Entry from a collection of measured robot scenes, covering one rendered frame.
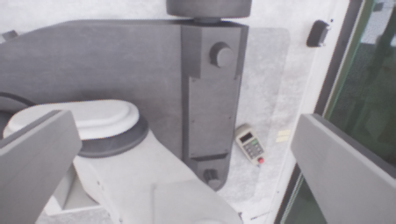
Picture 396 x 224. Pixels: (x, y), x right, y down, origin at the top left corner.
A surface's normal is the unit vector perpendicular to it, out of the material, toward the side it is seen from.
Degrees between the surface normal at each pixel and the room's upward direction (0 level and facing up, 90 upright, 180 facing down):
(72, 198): 90
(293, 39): 0
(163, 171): 90
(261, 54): 0
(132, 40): 0
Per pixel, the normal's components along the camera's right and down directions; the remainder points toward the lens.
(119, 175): 0.03, -0.87
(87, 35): 0.22, 0.48
